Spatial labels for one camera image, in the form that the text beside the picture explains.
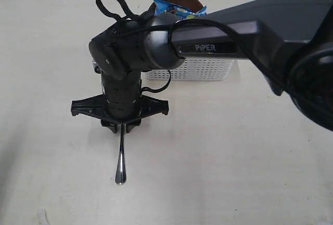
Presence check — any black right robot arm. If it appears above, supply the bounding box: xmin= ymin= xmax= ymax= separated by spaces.
xmin=71 ymin=0 xmax=332 ymax=132

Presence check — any brown round wooden plate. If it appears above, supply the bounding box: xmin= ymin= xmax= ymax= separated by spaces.
xmin=148 ymin=0 xmax=205 ymax=19

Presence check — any white perforated plastic basket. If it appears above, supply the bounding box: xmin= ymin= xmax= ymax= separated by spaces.
xmin=142 ymin=58 xmax=235 ymax=83

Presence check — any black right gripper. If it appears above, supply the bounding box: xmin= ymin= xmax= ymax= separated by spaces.
xmin=71 ymin=71 xmax=169 ymax=133

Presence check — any blue chips snack bag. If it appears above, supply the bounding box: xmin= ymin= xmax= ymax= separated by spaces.
xmin=153 ymin=0 xmax=207 ymax=19

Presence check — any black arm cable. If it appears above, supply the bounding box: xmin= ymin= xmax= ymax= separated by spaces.
xmin=95 ymin=0 xmax=292 ymax=94

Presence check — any silver metal fork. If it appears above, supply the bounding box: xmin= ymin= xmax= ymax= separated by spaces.
xmin=115 ymin=124 xmax=127 ymax=185

